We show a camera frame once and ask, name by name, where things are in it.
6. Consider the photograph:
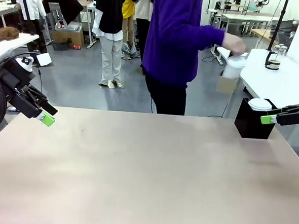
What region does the large white table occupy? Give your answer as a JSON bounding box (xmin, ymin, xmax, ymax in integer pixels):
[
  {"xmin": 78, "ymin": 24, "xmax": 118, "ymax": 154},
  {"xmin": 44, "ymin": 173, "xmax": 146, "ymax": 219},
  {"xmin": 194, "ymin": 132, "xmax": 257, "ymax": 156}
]
[{"xmin": 212, "ymin": 46, "xmax": 299, "ymax": 110}]

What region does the small black bin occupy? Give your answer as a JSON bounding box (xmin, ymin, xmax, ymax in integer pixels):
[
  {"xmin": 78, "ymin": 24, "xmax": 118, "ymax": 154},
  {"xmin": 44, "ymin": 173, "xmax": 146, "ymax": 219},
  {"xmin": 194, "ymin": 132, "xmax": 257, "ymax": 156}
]
[{"xmin": 52, "ymin": 41, "xmax": 69, "ymax": 53}]

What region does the distant white workbench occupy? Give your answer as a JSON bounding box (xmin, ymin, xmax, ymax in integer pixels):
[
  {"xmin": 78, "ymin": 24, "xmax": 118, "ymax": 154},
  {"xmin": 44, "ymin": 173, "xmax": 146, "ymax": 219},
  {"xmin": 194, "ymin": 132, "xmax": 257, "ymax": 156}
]
[{"xmin": 207, "ymin": 11, "xmax": 274, "ymax": 36}]

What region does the black hanging cloth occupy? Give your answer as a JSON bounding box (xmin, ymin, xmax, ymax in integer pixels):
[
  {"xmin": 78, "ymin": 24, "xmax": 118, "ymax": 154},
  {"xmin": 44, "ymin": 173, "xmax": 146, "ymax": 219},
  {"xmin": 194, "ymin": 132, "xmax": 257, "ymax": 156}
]
[{"xmin": 40, "ymin": 0, "xmax": 85, "ymax": 27}]

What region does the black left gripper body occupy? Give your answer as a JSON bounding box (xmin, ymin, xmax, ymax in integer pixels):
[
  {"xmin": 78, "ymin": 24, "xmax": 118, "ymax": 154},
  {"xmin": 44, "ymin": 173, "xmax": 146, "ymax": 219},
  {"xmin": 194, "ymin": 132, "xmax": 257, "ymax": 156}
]
[{"xmin": 0, "ymin": 57, "xmax": 39, "ymax": 98}]

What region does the person's right forearm purple sleeve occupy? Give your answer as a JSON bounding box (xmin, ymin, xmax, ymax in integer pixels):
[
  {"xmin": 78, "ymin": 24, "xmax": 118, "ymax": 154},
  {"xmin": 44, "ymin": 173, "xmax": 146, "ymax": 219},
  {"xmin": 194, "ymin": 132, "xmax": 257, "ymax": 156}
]
[{"xmin": 194, "ymin": 24, "xmax": 227, "ymax": 53}]

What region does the person in black trousers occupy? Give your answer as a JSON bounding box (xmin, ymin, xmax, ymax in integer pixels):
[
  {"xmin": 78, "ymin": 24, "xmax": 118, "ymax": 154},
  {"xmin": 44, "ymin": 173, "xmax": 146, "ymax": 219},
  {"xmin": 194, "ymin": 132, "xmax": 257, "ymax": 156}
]
[{"xmin": 130, "ymin": 0, "xmax": 156, "ymax": 67}]

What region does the wooden top table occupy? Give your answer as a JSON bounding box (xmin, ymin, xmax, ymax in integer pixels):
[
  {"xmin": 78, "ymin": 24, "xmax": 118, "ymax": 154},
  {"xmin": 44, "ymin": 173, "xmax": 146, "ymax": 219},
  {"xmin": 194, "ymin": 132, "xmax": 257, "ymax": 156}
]
[{"xmin": 249, "ymin": 28, "xmax": 281, "ymax": 48}]

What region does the person's right hand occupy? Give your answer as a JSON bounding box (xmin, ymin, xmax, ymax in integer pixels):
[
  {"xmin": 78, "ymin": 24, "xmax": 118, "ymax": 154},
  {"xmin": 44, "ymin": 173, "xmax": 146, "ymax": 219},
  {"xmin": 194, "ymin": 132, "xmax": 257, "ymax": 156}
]
[{"xmin": 221, "ymin": 32, "xmax": 248, "ymax": 58}]

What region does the person in beige trousers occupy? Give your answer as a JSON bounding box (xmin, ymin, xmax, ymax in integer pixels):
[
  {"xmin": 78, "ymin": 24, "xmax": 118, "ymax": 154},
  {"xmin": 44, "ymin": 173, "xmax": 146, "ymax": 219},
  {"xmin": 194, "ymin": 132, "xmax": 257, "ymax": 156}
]
[{"xmin": 89, "ymin": 0, "xmax": 129, "ymax": 89}]

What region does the metal frame table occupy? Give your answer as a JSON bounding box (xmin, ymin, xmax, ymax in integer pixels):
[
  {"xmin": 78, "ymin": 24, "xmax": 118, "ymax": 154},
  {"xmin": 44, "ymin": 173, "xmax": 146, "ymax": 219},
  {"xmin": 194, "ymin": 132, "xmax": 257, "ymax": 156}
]
[{"xmin": 73, "ymin": 0, "xmax": 100, "ymax": 50}]

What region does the person in yellow top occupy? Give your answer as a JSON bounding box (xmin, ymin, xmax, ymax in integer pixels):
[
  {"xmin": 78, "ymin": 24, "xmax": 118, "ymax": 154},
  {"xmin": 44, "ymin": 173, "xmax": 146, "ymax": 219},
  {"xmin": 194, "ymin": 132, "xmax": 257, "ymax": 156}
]
[{"xmin": 120, "ymin": 0, "xmax": 137, "ymax": 47}]

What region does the white table with fur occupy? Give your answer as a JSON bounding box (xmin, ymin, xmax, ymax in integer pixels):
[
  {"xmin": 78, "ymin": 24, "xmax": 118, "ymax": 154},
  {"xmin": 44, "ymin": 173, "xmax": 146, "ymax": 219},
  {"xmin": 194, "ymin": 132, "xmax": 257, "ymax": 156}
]
[{"xmin": 0, "ymin": 31, "xmax": 41, "ymax": 71}]

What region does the white cup with lid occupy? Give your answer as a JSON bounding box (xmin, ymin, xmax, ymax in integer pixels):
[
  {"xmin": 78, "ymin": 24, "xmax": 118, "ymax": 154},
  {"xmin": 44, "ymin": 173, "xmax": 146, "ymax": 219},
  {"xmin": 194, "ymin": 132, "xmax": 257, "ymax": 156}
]
[{"xmin": 221, "ymin": 51, "xmax": 248, "ymax": 80}]

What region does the person in purple sweater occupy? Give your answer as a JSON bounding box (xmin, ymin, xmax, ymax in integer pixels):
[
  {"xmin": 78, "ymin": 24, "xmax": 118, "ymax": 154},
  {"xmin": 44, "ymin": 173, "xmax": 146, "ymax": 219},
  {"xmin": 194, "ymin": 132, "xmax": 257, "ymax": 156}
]
[{"xmin": 138, "ymin": 0, "xmax": 229, "ymax": 119}]

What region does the grey wire basket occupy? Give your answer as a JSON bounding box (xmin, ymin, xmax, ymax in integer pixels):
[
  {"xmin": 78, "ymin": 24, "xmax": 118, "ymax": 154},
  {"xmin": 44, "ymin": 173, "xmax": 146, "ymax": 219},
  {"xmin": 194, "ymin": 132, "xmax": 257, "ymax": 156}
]
[{"xmin": 277, "ymin": 30, "xmax": 296, "ymax": 51}]

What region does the black tripod pole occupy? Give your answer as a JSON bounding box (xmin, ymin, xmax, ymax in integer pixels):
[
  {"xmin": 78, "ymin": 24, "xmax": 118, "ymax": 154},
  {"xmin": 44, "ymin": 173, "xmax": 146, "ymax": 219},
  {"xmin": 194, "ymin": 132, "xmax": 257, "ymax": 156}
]
[{"xmin": 267, "ymin": 0, "xmax": 290, "ymax": 53}]

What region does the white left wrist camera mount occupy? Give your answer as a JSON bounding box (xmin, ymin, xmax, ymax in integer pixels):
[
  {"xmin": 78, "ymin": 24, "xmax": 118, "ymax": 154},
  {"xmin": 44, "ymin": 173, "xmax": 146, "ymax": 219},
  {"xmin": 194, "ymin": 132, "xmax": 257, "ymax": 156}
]
[{"xmin": 20, "ymin": 51, "xmax": 55, "ymax": 74}]

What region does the person in white coat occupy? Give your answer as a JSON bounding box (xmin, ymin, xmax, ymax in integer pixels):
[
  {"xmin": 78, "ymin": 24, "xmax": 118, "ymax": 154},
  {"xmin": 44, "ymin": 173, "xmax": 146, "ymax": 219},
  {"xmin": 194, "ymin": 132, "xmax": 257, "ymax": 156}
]
[{"xmin": 13, "ymin": 0, "xmax": 54, "ymax": 56}]

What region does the white paper cup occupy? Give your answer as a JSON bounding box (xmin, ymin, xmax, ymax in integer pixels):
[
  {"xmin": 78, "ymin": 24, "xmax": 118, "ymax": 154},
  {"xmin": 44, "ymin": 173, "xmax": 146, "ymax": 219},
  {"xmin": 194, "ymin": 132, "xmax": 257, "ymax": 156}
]
[{"xmin": 248, "ymin": 97, "xmax": 274, "ymax": 112}]

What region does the glass french press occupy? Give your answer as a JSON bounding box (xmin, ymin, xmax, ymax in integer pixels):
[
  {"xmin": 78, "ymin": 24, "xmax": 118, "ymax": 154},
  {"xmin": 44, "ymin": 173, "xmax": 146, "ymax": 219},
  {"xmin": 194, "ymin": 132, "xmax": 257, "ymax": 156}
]
[{"xmin": 265, "ymin": 43, "xmax": 288, "ymax": 71}]

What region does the cardboard box with grey lid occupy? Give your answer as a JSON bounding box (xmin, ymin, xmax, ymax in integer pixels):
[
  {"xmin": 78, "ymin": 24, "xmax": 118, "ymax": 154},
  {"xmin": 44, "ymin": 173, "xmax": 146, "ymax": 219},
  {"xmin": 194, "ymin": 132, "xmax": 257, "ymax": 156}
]
[{"xmin": 51, "ymin": 20, "xmax": 86, "ymax": 51}]

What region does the black cup carrier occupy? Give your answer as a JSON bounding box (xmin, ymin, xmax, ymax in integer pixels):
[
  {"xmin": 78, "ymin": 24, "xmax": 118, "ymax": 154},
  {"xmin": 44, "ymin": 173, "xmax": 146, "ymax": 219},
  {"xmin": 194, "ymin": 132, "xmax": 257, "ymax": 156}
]
[{"xmin": 233, "ymin": 96, "xmax": 279, "ymax": 141}]

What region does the brown furry bundle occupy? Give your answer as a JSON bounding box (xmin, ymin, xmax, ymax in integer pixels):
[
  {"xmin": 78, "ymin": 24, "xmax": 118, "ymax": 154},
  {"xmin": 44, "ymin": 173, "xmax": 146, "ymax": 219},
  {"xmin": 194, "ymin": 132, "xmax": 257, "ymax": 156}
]
[{"xmin": 0, "ymin": 26, "xmax": 21, "ymax": 47}]

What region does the grey cloth pile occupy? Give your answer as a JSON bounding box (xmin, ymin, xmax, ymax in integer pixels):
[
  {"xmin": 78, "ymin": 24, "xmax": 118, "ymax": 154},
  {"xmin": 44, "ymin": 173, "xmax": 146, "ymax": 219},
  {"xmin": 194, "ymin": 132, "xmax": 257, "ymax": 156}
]
[{"xmin": 120, "ymin": 42, "xmax": 141, "ymax": 62}]

